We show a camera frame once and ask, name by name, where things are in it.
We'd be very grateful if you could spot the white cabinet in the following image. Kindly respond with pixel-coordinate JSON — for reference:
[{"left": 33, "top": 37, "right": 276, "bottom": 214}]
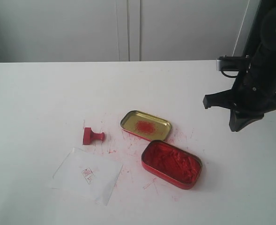
[{"left": 0, "top": 0, "right": 276, "bottom": 63}]

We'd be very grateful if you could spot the red stamp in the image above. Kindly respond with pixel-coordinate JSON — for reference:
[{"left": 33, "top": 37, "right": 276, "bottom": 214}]
[{"left": 82, "top": 127, "right": 105, "bottom": 145}]

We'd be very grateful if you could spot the white paper sheet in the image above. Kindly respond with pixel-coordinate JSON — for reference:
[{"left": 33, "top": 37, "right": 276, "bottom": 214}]
[{"left": 47, "top": 148, "right": 123, "bottom": 206}]

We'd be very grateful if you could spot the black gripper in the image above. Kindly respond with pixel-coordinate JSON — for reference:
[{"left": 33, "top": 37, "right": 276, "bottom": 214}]
[{"left": 203, "top": 44, "right": 276, "bottom": 132}]

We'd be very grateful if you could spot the red ink tin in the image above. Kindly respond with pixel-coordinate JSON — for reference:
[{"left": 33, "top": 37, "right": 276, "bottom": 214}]
[{"left": 141, "top": 140, "right": 202, "bottom": 190}]

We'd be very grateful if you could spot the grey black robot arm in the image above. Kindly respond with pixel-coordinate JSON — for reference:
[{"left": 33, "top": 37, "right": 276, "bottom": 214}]
[{"left": 203, "top": 7, "right": 276, "bottom": 132}]

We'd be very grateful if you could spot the gold tin lid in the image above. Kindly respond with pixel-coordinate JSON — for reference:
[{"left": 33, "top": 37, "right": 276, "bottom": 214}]
[{"left": 120, "top": 110, "right": 172, "bottom": 141}]

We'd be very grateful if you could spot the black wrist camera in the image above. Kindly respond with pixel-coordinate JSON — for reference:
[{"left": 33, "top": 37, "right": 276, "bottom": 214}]
[{"left": 216, "top": 55, "right": 251, "bottom": 78}]

